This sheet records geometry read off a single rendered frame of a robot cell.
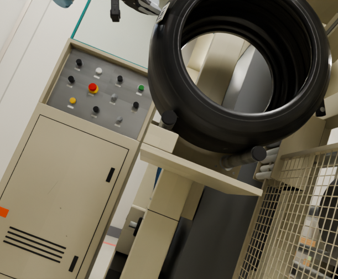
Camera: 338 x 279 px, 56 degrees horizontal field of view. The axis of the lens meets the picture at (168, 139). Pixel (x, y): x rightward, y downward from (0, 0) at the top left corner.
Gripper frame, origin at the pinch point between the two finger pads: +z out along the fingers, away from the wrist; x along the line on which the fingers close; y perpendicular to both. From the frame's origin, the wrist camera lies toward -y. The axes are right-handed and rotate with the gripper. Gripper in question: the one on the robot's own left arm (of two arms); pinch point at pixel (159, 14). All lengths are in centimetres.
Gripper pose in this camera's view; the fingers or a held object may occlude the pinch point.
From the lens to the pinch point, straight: 113.4
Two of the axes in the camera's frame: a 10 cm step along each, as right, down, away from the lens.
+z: 8.8, 4.7, 0.1
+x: -0.9, 1.4, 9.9
